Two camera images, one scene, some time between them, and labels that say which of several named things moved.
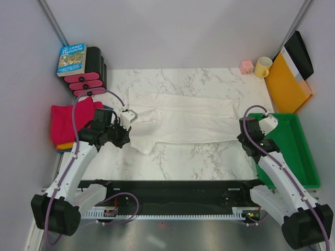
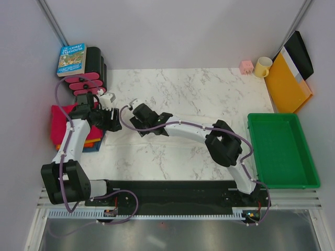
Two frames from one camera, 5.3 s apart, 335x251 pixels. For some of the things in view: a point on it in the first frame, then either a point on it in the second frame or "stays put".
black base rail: x=136 y=195 stays put
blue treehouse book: x=72 y=60 stays put
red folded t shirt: x=62 y=126 stays put
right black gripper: x=240 y=137 -> x=136 y=123
